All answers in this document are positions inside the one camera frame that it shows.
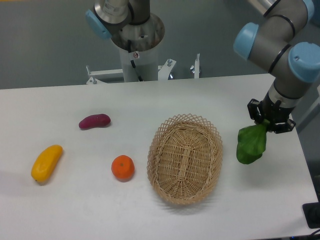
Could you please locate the orange mandarin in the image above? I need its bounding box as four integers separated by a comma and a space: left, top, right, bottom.
111, 155, 135, 182

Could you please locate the oval wicker basket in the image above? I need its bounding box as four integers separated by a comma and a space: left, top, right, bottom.
146, 114, 223, 205

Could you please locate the purple sweet potato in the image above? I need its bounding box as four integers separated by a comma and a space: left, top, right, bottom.
78, 114, 111, 130

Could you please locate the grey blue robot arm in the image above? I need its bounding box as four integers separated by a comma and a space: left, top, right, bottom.
85, 0, 320, 134

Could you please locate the black device at table edge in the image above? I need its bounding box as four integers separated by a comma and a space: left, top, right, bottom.
302, 202, 320, 229

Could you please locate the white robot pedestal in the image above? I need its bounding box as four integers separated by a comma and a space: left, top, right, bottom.
85, 10, 176, 82

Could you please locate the green bok choy vegetable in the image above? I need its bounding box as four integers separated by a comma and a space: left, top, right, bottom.
236, 120, 270, 165

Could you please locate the yellow mango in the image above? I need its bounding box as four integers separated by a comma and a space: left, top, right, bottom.
30, 144, 64, 184

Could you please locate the white metal bracket post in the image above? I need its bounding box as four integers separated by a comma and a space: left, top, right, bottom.
190, 53, 201, 79

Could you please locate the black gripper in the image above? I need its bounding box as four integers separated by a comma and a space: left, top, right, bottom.
247, 91, 297, 134

